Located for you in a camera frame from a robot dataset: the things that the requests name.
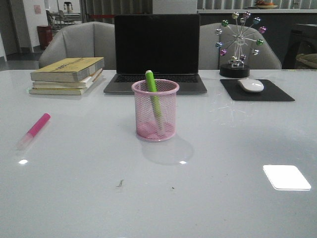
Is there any green highlighter pen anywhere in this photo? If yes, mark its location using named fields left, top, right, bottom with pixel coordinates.
left=145, top=70, right=164, bottom=133

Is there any pink highlighter pen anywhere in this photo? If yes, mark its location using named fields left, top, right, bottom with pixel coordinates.
left=16, top=113, right=51, bottom=151

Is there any pink mesh pen holder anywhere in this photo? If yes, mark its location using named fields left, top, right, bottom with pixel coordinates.
left=132, top=79, right=179, bottom=141

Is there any grey open laptop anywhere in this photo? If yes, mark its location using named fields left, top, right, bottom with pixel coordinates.
left=104, top=14, right=207, bottom=95

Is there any middle white book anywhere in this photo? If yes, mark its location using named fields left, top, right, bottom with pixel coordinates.
left=33, top=69, right=103, bottom=89

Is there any bottom yellow book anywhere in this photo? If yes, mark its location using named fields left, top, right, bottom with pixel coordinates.
left=29, top=87, right=89, bottom=95

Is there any yellow book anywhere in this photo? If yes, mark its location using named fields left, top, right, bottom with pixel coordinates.
left=30, top=57, right=105, bottom=82
left=29, top=87, right=89, bottom=95

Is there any yellow top book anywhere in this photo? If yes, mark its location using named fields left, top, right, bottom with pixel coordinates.
left=30, top=57, right=105, bottom=82

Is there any grey right armchair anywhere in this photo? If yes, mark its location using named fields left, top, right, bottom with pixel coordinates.
left=199, top=23, right=282, bottom=70

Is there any grey armchair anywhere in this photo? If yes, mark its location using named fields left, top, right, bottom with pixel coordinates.
left=39, top=21, right=116, bottom=70
left=199, top=23, right=282, bottom=70

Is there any white computer mouse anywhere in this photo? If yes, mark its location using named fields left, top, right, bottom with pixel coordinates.
left=237, top=78, right=264, bottom=93

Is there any grey left armchair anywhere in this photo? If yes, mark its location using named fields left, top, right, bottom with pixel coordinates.
left=39, top=21, right=116, bottom=70

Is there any ferris wheel desk toy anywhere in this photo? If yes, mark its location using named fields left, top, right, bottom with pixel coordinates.
left=214, top=11, right=264, bottom=78

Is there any black mouse pad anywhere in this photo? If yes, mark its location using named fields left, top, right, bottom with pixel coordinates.
left=220, top=79, right=295, bottom=102

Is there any red trash bin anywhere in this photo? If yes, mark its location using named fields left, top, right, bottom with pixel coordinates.
left=37, top=25, right=53, bottom=50

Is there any fruit bowl on counter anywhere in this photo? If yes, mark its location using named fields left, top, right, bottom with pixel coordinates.
left=255, top=0, right=278, bottom=9

